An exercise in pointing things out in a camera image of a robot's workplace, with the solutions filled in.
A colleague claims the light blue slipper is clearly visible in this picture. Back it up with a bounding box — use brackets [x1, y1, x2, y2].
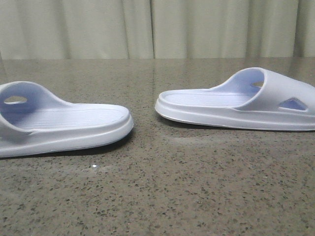
[155, 67, 315, 131]
[0, 81, 133, 158]

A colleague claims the pale green curtain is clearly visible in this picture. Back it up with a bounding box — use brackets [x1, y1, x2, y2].
[0, 0, 315, 59]

